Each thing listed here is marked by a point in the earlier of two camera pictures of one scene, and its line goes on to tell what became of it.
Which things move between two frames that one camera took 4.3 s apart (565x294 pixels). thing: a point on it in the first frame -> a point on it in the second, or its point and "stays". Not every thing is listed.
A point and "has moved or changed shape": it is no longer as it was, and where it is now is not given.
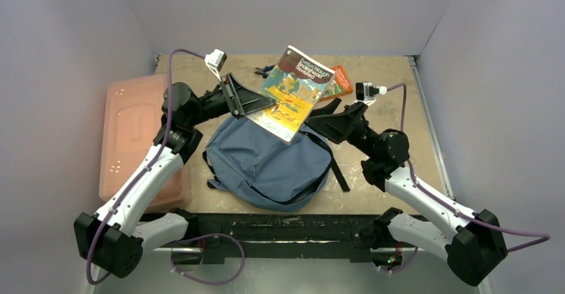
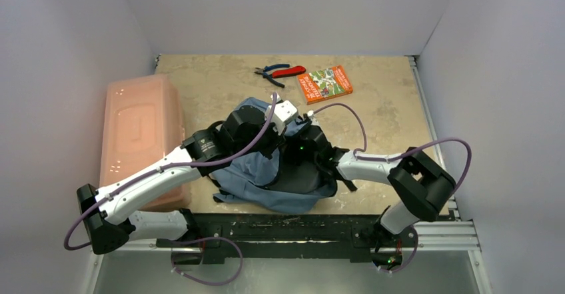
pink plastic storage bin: [130, 120] stays
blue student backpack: [274, 174] has moved or changed shape
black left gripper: [244, 100] -> [276, 141]
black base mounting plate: [219, 236] stays
